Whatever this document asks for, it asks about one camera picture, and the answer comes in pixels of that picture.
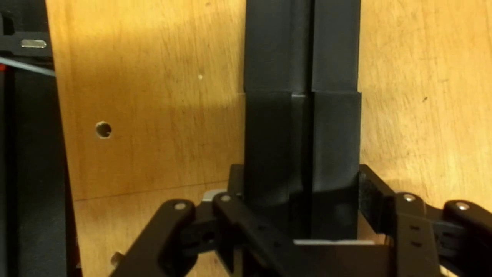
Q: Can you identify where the black grooved track piece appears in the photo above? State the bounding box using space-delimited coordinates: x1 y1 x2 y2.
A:
242 91 363 243
242 0 363 99

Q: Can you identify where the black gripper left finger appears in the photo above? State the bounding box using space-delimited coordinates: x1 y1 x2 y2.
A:
110 165 268 277

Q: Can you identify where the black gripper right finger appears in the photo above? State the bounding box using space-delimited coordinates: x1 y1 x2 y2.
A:
359 165 492 277

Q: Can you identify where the black controller box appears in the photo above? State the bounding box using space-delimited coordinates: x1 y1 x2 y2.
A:
0 0 83 277

